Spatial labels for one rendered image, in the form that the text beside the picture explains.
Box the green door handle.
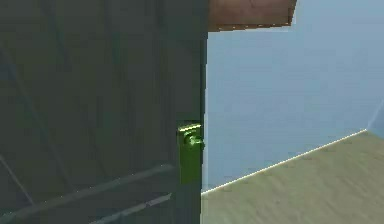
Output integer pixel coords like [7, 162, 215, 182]
[176, 123, 205, 186]

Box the dark green room door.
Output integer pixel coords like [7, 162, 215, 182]
[0, 0, 210, 224]

